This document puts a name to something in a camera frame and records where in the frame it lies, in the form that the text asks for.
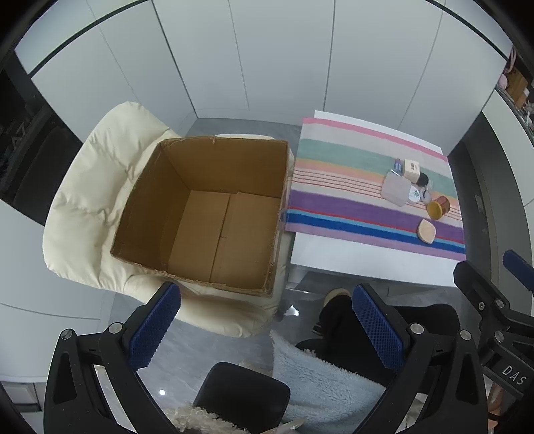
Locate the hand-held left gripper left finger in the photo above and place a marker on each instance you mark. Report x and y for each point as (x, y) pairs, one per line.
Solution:
(154, 329)

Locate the cream padded chair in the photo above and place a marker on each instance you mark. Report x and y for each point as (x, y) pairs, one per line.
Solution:
(96, 167)

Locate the striped colourful cloth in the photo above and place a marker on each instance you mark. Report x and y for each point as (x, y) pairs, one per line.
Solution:
(333, 187)

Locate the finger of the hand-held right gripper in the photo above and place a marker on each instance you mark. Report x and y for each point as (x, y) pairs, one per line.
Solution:
(517, 262)
(479, 292)

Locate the cluttered shelf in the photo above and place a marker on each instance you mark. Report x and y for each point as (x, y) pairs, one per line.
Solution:
(517, 87)

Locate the red thread spool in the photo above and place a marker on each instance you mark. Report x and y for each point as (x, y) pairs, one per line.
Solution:
(437, 208)

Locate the beige slipper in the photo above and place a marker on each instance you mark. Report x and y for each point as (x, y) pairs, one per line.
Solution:
(336, 294)

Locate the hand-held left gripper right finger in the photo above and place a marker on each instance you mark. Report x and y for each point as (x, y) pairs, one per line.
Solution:
(377, 329)

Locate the white fluffy cloth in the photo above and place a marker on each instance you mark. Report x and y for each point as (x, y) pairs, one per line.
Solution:
(200, 421)

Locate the pink-capped eye drop bottle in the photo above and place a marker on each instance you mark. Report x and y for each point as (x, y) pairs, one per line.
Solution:
(398, 164)

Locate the light blue fleece blanket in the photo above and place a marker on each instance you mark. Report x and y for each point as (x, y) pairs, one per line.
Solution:
(317, 384)

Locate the clear plastic square case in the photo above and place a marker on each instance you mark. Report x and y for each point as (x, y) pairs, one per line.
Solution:
(395, 190)

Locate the person's left hand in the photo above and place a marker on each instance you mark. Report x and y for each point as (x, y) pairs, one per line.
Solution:
(290, 426)

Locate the cardboard box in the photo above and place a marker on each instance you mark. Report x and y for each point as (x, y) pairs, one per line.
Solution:
(200, 233)

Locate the small beige box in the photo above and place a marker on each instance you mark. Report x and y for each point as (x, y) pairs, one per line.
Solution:
(411, 169)

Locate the white table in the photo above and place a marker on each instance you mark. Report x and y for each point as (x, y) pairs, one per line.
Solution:
(333, 261)

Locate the beige powder puff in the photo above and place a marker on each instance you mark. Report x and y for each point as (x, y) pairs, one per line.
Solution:
(426, 230)

